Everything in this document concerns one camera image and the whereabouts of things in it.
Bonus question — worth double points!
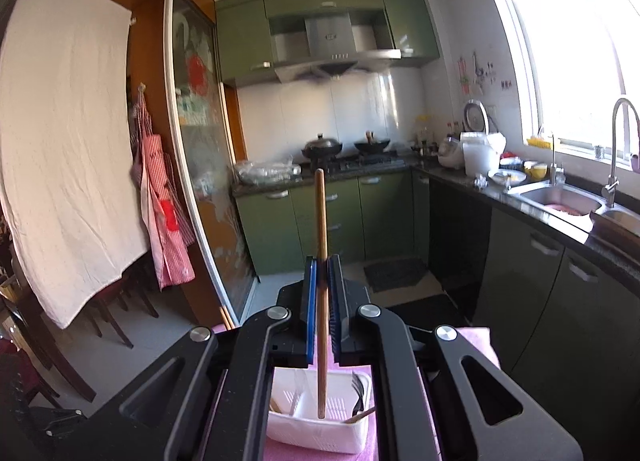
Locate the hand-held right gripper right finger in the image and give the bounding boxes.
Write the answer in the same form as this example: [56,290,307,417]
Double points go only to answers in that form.
[327,255,586,461]

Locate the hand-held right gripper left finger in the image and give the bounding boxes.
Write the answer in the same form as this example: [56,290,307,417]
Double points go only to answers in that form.
[75,256,321,461]

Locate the clear plastic utensil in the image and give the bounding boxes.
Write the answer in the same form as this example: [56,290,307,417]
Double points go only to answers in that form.
[295,371,316,417]

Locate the black plastic fork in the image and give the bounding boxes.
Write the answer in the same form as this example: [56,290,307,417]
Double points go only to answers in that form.
[350,373,368,417]

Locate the brown wooden chopstick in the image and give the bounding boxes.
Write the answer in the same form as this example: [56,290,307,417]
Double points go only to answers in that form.
[314,168,329,419]

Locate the pile of wooden chopsticks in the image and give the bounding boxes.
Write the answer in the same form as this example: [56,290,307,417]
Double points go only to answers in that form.
[270,388,378,424]

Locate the white plastic utensil holder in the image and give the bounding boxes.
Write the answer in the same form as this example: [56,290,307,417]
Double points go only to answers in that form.
[265,366,375,456]

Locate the dark floor mat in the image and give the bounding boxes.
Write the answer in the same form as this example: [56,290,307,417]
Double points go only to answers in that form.
[363,257,430,293]

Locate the green base cabinets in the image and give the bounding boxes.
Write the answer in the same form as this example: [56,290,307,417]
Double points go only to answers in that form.
[234,168,431,276]

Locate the clear plastic bag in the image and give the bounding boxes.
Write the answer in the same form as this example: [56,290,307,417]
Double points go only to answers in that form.
[232,160,302,185]

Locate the purple floral tablecloth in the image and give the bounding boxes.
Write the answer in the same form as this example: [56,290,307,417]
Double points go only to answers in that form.
[205,323,501,461]

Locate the gas stove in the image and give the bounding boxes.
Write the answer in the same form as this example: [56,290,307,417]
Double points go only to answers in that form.
[300,151,407,172]

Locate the black wok with lid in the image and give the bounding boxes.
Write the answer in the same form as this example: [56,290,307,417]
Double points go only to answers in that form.
[301,132,345,160]

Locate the pink checked apron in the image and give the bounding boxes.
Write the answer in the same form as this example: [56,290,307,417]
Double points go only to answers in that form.
[129,84,197,292]

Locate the sliding glass door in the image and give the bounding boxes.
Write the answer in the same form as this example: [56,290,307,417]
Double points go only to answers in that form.
[164,0,261,319]

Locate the dark base cabinets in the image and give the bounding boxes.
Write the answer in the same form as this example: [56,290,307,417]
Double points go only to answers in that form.
[427,176,640,461]

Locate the white rice cooker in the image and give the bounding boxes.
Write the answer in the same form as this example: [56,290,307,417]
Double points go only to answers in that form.
[437,100,493,171]

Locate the dark wooden chairs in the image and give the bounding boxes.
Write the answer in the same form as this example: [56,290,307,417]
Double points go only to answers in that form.
[75,261,161,349]

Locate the condiment bottles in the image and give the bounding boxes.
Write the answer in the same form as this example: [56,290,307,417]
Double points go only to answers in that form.
[412,114,461,152]

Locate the white bucket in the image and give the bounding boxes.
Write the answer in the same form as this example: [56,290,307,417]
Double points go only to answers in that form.
[460,131,507,177]

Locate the white bowl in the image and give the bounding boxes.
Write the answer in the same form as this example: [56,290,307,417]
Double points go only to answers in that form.
[487,168,527,184]

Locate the steel sink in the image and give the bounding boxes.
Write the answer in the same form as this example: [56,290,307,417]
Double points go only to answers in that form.
[505,180,640,242]

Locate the small steel faucet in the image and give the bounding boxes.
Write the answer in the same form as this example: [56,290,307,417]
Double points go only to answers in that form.
[537,128,566,186]

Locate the steel range hood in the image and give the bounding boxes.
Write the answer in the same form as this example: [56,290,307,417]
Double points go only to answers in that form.
[267,14,402,83]

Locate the green upper cabinets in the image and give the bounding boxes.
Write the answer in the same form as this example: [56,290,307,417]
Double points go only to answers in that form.
[215,0,441,87]

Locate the white hanging sheet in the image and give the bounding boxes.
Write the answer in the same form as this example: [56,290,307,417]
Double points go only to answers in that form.
[0,0,151,329]

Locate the tall steel faucet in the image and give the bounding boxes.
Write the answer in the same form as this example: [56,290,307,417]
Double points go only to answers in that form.
[602,98,640,209]

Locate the window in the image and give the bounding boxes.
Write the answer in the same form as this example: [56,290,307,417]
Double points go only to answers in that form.
[510,0,640,162]

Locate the black wok with handle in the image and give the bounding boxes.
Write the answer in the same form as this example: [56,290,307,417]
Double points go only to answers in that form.
[354,130,392,153]

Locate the wall stickers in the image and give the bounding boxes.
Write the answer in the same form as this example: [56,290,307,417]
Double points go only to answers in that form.
[456,52,516,96]

